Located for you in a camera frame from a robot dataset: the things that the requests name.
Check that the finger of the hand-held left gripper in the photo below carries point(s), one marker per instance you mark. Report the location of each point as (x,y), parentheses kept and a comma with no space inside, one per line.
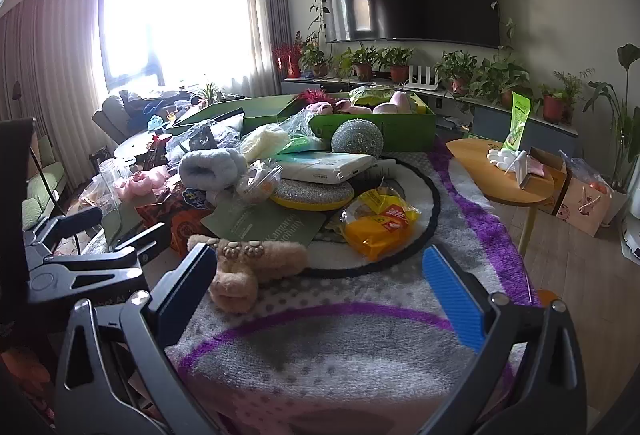
(75,225)
(110,260)

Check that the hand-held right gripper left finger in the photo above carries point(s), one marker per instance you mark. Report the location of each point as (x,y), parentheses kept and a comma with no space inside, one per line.
(192,280)

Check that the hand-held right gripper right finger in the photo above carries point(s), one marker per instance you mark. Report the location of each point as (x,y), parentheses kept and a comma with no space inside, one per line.
(452,300)

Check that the beige plush toy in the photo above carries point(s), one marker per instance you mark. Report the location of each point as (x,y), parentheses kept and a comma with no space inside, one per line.
(260,257)

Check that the green spouted pouch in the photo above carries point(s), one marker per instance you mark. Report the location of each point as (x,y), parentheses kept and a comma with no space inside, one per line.
(260,222)

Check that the yellow snack packet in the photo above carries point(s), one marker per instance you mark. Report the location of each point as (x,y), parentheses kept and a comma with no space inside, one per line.
(375,235)

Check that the light blue fuzzy headband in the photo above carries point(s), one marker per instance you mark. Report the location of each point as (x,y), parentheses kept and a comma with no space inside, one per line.
(210,167)

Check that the green cardboard box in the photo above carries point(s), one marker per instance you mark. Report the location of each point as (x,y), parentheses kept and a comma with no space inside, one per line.
(400,132)

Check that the person's left forearm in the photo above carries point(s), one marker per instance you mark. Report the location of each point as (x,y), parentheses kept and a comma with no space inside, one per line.
(22,365)

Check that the green sofa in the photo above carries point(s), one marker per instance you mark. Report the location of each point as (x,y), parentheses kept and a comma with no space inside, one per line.
(42,185)

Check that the orange snack bag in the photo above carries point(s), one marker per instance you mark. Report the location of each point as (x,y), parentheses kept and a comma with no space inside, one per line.
(185,225)

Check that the clear plastic jar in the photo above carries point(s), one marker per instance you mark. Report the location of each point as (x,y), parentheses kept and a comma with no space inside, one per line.
(112,180)

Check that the pink fabric flowers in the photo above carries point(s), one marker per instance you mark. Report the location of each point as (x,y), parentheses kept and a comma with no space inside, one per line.
(140,185)

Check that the round dark coffee table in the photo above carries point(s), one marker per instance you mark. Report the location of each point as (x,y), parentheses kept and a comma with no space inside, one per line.
(132,142)

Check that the beige curtain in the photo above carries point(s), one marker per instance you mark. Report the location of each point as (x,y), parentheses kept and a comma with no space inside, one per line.
(50,65)

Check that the grey sofa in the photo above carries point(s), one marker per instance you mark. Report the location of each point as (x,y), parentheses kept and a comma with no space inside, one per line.
(112,115)

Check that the clear plastic container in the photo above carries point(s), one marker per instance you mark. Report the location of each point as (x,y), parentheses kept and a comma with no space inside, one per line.
(257,187)

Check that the wooden side table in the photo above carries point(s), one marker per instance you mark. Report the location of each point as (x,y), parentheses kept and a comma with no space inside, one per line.
(480,180)

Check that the light blue toy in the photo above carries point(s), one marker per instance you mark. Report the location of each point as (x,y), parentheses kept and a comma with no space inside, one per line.
(156,121)

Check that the black item in plastic bag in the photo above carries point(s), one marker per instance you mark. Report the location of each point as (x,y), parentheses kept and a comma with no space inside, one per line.
(205,137)

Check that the purple grey plush blanket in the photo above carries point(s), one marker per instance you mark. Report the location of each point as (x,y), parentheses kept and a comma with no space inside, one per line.
(325,365)

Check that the round silver yellow sponge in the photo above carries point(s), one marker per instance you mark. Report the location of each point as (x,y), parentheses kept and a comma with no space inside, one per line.
(312,195)

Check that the white hand-shaped holder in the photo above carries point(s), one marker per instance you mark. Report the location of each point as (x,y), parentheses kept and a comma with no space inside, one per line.
(502,158)

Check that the cream sponge in plastic bag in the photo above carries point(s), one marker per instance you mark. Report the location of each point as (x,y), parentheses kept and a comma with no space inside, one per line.
(265,140)

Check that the paper gift bag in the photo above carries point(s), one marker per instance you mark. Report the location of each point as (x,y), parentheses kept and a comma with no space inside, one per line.
(582,210)

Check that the white tissue pack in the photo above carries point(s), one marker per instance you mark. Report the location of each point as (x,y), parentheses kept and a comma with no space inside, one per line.
(325,167)

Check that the window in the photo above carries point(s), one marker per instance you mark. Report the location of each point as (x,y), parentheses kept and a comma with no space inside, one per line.
(125,25)

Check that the spider plant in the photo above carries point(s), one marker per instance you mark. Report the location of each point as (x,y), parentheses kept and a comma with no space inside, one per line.
(207,92)

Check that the grey television cabinet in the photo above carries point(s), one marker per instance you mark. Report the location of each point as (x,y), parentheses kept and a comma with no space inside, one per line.
(545,135)

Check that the white floor appliance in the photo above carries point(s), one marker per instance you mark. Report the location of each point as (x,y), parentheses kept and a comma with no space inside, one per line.
(631,235)

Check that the silver scouring ball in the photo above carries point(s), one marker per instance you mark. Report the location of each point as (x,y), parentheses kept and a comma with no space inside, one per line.
(357,135)

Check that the green standing packet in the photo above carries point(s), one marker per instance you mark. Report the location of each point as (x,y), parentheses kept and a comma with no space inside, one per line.
(517,120)

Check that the pink plush toy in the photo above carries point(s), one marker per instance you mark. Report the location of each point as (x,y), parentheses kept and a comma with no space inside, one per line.
(392,101)

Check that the green snack packet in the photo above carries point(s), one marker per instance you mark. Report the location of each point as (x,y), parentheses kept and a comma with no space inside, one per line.
(372,94)

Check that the red feather toy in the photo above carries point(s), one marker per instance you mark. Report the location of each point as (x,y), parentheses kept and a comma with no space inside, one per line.
(314,95)

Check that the white router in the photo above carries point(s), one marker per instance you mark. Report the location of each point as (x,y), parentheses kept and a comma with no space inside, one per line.
(421,79)

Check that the potted green plant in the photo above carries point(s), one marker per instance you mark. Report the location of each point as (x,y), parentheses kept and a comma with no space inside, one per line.
(312,57)
(457,67)
(500,80)
(397,60)
(362,57)
(557,97)

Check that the tall leafy floor plant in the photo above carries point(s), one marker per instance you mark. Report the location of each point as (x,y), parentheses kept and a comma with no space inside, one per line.
(622,125)

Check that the red flower plant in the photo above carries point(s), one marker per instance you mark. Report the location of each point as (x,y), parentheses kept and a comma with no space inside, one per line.
(286,52)

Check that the sheer white curtain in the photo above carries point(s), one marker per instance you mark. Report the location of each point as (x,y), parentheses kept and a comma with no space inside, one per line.
(260,15)

